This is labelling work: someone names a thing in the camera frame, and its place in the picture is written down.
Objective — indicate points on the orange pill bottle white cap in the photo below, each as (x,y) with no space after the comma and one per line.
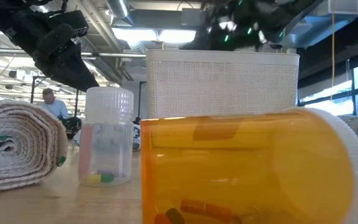
(259,171)

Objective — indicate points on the silver ceiling pipe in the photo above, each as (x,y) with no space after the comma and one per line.
(120,55)

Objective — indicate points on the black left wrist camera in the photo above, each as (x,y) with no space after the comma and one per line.
(71,21)

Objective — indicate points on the white plastic basket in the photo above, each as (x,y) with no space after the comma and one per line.
(222,87)

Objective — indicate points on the clear vial with capsules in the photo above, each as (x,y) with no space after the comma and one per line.
(106,109)

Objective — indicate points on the long white bandage roll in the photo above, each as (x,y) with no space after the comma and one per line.
(26,161)

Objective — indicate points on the black stand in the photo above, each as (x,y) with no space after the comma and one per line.
(32,90)

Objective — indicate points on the blue circle print cloth pack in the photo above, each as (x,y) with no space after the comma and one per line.
(137,137)

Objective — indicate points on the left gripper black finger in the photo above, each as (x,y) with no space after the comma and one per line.
(64,77)
(82,74)

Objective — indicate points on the ceiling light panel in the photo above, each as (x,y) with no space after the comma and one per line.
(154,35)

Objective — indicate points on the white ceiling box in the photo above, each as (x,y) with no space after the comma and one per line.
(343,7)

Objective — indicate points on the person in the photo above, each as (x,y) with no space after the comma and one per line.
(54,107)

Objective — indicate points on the silver ventilation duct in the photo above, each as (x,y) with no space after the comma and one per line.
(118,9)

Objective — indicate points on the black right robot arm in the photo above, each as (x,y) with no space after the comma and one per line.
(291,18)

